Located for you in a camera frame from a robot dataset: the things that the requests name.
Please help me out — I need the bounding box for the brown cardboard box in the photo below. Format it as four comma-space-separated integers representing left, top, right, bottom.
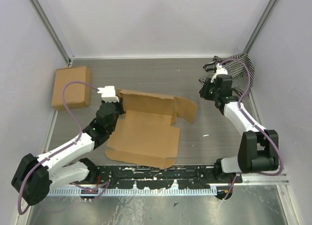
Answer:
105, 89, 198, 169
51, 66, 91, 111

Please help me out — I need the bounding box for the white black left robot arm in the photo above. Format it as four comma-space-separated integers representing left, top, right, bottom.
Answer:
11, 98, 125, 205

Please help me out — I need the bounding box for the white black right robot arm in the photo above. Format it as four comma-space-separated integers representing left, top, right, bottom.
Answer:
199, 74, 279, 184

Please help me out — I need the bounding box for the closed brown cardboard box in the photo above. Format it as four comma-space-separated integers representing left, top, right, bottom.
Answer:
51, 66, 91, 111

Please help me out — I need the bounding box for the black white striped cloth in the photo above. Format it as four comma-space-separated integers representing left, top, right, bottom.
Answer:
199, 53, 255, 98

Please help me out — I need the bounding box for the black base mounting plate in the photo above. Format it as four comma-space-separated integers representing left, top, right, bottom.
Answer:
69, 164, 244, 189

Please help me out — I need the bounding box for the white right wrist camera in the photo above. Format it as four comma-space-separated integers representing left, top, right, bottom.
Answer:
211, 63, 228, 83

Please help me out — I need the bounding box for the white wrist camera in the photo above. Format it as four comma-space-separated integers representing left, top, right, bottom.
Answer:
211, 63, 228, 83
97, 86, 119, 103

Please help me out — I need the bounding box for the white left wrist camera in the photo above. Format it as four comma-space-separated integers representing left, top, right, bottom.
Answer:
97, 86, 119, 103

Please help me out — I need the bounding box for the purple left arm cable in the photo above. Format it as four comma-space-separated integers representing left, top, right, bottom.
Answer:
18, 81, 110, 215

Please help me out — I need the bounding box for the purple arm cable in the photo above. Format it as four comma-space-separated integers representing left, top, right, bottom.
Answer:
218, 58, 285, 201
18, 81, 110, 215

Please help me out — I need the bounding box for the white slotted cable duct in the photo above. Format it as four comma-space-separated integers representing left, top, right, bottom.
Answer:
48, 186, 217, 197

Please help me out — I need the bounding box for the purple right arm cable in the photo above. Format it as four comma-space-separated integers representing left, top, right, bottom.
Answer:
218, 58, 285, 201

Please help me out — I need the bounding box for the aluminium front rail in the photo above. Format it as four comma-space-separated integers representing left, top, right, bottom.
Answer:
23, 165, 290, 186

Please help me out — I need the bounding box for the left aluminium corner post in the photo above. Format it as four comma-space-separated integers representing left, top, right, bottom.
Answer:
29, 0, 72, 65

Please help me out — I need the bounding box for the aluminium corner post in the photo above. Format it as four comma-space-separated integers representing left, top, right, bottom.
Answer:
29, 0, 72, 65
243, 0, 279, 54

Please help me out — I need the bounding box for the right aluminium corner post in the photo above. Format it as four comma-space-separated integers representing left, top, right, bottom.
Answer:
243, 0, 279, 54

